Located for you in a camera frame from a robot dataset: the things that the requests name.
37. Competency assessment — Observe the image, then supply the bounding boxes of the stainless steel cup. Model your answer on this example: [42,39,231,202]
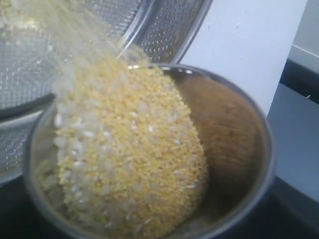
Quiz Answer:
[23,63,275,239]

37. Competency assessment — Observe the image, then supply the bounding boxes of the pile of beige rice grains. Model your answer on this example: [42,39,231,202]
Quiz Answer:
[0,0,210,239]

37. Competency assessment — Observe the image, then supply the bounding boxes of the round steel mesh sieve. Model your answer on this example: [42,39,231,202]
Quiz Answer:
[0,0,211,184]

